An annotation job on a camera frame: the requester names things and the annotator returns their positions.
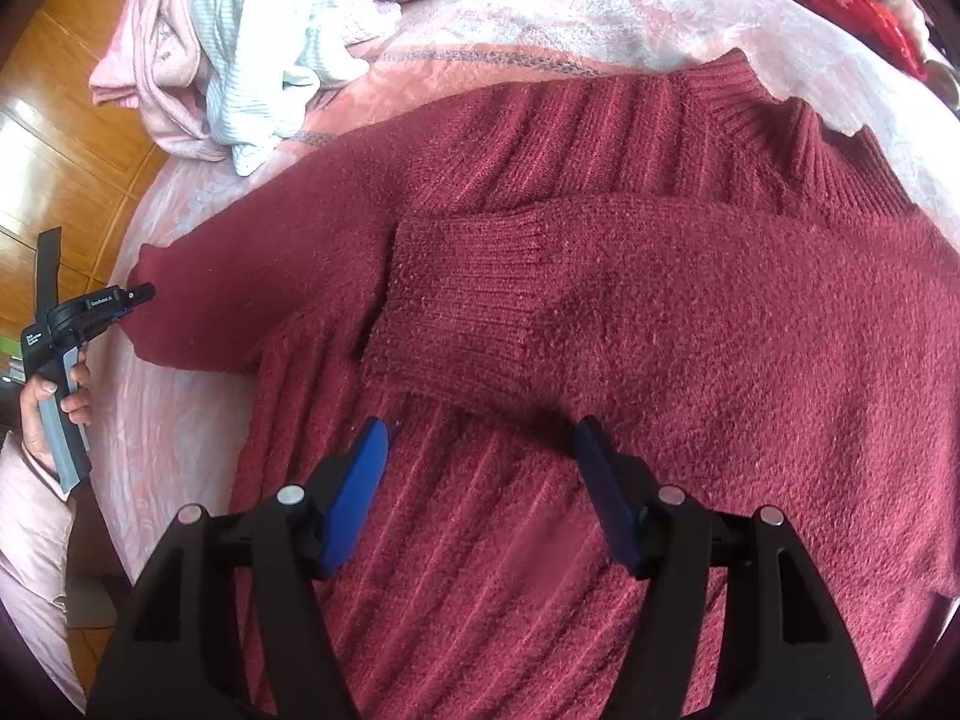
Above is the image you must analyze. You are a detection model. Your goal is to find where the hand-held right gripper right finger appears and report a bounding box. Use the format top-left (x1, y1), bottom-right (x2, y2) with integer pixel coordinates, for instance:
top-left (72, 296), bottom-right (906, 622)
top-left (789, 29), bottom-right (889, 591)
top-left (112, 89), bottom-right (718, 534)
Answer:
top-left (571, 416), bottom-right (878, 720)

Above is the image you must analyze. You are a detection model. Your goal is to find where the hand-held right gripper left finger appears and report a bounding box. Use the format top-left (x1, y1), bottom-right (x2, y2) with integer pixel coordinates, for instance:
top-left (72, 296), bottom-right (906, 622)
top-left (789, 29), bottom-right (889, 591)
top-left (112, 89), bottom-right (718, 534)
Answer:
top-left (86, 418), bottom-right (391, 720)

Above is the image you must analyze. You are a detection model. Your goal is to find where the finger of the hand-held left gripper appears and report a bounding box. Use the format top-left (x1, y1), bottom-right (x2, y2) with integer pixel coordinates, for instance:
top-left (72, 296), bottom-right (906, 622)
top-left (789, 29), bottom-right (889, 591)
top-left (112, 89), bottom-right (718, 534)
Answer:
top-left (112, 282), bottom-right (157, 317)

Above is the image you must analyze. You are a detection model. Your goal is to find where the maroon knit sweater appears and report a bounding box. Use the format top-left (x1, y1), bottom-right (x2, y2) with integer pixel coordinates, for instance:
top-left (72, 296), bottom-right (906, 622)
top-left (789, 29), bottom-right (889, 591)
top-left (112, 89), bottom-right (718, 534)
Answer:
top-left (124, 47), bottom-right (960, 720)

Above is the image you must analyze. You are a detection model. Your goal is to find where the person's left forearm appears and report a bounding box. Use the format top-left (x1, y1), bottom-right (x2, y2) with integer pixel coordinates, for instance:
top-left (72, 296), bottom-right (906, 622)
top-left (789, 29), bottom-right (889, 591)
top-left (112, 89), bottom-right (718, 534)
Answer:
top-left (0, 431), bottom-right (89, 713)

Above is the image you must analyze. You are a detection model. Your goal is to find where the person's left hand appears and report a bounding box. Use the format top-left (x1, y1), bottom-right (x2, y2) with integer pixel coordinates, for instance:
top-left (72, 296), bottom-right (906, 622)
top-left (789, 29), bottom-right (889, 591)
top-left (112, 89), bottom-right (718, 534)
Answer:
top-left (19, 362), bottom-right (95, 478)

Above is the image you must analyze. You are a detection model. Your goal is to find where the pink garment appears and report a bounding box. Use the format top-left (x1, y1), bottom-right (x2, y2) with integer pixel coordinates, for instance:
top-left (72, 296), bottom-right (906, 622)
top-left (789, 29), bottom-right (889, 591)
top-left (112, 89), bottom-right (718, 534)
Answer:
top-left (88, 0), bottom-right (226, 163)

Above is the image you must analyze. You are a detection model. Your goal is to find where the white ribbed garment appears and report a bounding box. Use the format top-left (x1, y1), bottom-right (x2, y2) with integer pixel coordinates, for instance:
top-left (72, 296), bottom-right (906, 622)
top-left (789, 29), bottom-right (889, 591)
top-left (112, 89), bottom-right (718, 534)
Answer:
top-left (178, 0), bottom-right (404, 178)

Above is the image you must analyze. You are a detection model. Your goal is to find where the pink floral blanket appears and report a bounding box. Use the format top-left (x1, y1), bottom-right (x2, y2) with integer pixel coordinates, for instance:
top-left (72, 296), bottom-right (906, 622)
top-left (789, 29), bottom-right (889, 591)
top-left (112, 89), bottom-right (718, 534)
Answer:
top-left (71, 0), bottom-right (960, 616)

